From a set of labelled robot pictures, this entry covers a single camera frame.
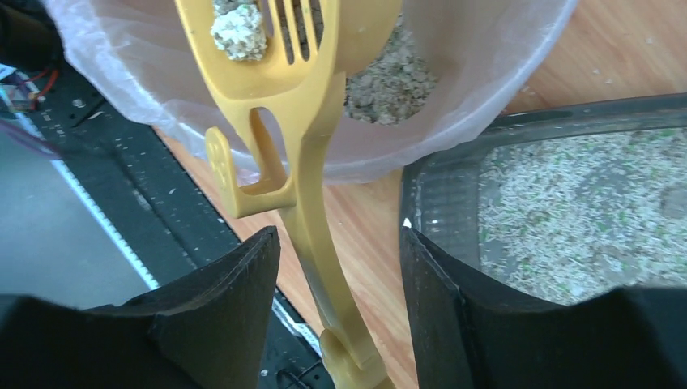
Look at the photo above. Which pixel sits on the white bin with bag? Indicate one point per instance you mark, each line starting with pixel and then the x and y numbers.
pixel 449 69

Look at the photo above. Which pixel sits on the yellow litter scoop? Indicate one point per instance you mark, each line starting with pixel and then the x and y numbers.
pixel 285 108

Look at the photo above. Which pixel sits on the cat litter clump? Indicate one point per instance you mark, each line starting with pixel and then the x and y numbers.
pixel 238 30

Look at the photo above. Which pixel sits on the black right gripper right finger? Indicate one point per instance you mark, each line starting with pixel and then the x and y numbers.
pixel 472 331

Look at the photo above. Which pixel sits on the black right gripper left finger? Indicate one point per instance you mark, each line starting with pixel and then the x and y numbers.
pixel 204 330

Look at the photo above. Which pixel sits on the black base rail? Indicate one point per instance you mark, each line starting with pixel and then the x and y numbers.
pixel 167 225

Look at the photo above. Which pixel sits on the grey litter box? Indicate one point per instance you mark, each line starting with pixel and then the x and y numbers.
pixel 563 204

